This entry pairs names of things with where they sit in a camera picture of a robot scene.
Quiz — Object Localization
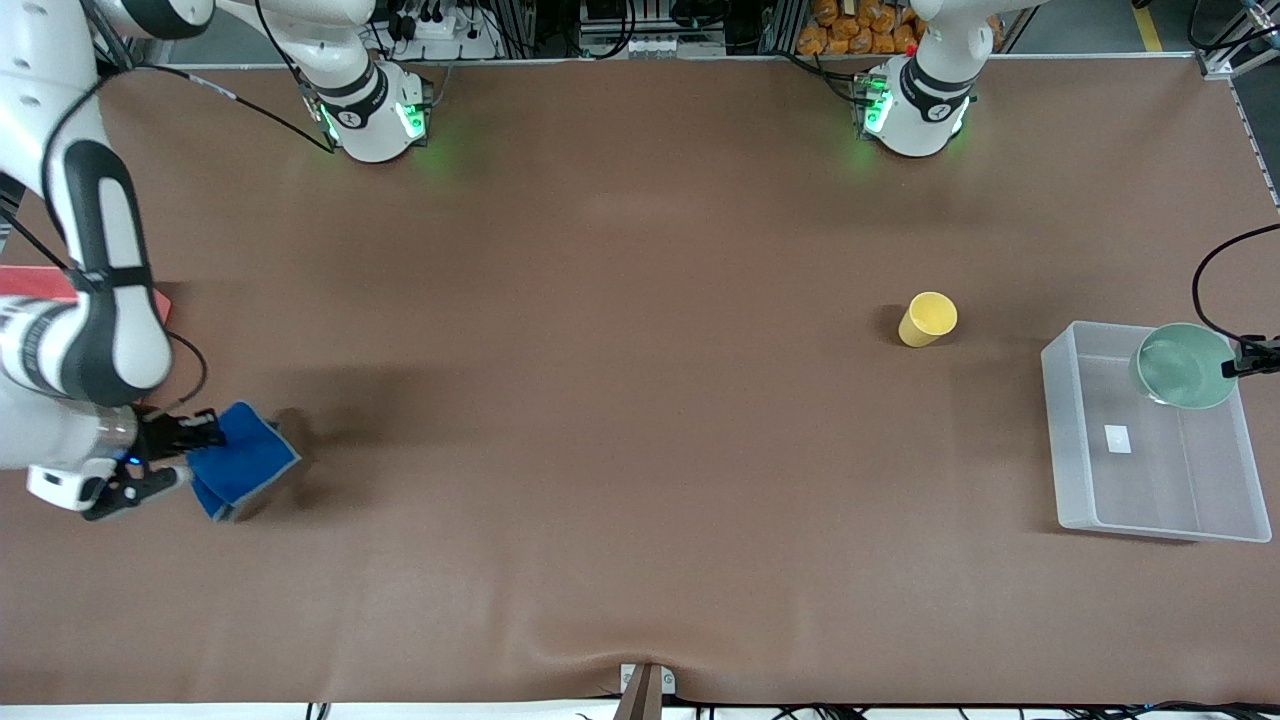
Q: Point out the aluminium frame profile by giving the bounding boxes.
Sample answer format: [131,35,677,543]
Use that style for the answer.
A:
[1197,45,1280,81]

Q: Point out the white power strip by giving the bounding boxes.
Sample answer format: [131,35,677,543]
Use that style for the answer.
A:
[393,12,501,61]

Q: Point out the clear plastic bin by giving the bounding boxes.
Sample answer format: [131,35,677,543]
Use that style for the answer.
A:
[1040,320,1273,544]

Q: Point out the blue cloth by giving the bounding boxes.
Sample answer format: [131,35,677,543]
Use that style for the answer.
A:
[186,400,302,523]

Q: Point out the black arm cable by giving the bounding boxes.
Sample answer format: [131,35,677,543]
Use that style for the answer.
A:
[0,65,337,416]
[1192,222,1280,346]

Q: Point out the pink plastic bin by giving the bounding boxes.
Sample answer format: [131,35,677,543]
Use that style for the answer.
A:
[0,265,173,329]

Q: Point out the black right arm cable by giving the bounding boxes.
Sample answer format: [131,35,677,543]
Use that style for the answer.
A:
[0,65,337,416]

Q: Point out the orange snack bags pile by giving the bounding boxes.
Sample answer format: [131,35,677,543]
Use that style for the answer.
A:
[797,0,926,56]

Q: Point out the yellow plastic cup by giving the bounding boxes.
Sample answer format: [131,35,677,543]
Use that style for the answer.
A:
[897,291,959,349]

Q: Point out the mint green bowl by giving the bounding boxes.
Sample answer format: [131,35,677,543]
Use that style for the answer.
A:
[1130,322,1241,411]

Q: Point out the metal table bracket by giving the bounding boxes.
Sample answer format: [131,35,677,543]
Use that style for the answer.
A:
[620,663,676,720]

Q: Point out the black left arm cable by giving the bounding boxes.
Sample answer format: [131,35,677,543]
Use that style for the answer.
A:
[1192,222,1280,346]

